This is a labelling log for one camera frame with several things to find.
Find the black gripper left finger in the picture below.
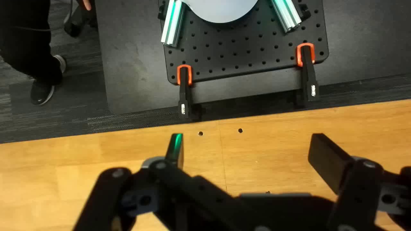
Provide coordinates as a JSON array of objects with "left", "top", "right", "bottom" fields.
[{"left": 71, "top": 133, "right": 258, "bottom": 231}]

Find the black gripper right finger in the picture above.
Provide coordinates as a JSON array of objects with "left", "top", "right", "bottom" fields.
[{"left": 306, "top": 133, "right": 411, "bottom": 231}]

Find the orange black bar clamp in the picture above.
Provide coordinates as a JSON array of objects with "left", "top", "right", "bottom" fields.
[
  {"left": 174, "top": 63, "right": 195, "bottom": 119},
  {"left": 293, "top": 42, "right": 320, "bottom": 107}
]

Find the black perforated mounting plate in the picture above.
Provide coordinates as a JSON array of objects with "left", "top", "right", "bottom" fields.
[{"left": 156, "top": 0, "right": 329, "bottom": 85}]

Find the aluminium extrusion bar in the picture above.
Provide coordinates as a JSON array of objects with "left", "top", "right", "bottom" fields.
[
  {"left": 159, "top": 0, "right": 187, "bottom": 48},
  {"left": 268, "top": 0, "right": 302, "bottom": 34}
]

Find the person in black trousers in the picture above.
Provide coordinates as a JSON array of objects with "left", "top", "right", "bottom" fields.
[{"left": 0, "top": 0, "right": 67, "bottom": 108}]

